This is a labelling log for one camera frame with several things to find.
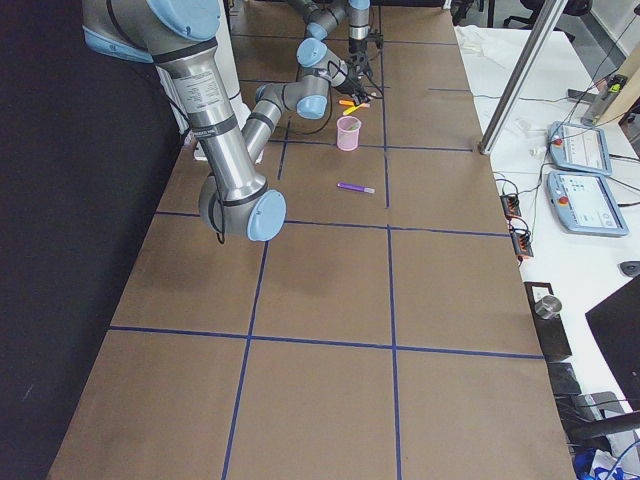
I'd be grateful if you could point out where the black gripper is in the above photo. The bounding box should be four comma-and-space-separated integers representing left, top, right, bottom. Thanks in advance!
337, 76, 363, 98
349, 26, 383, 70

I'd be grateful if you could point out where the yellow highlighter pen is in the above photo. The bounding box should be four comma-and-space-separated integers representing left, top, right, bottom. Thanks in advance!
344, 103, 370, 115

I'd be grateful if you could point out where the purple highlighter pen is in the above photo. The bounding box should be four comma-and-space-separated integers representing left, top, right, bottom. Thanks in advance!
336, 182, 376, 194

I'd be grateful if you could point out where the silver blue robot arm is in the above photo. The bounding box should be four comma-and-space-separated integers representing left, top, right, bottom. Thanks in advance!
82, 1, 370, 242
287, 0, 383, 75

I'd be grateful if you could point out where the pink mesh pen holder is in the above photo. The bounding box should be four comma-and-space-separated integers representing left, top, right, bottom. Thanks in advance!
336, 116, 361, 152

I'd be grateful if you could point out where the orange black connector block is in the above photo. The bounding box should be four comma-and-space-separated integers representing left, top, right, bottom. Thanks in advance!
500, 193, 521, 219

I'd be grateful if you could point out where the upper blue teach pendant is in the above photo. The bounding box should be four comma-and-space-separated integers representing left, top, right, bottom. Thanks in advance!
548, 121, 612, 176

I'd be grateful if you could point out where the blue teach pendant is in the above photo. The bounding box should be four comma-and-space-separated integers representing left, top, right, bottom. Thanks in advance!
548, 121, 612, 176
546, 171, 629, 238

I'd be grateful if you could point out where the lower blue teach pendant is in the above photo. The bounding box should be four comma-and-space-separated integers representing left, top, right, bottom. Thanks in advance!
546, 171, 629, 238

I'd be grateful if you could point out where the silver metal cylinder weight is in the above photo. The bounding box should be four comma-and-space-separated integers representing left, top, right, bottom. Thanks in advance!
534, 295, 562, 320

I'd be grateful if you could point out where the black computer mouse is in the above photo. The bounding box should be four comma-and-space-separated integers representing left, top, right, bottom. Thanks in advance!
618, 260, 640, 278

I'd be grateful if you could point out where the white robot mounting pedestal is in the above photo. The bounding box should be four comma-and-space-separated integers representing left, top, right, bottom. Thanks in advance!
156, 0, 251, 162

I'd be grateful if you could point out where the aluminium frame post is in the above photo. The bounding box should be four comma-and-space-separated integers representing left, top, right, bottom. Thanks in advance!
478, 0, 568, 155

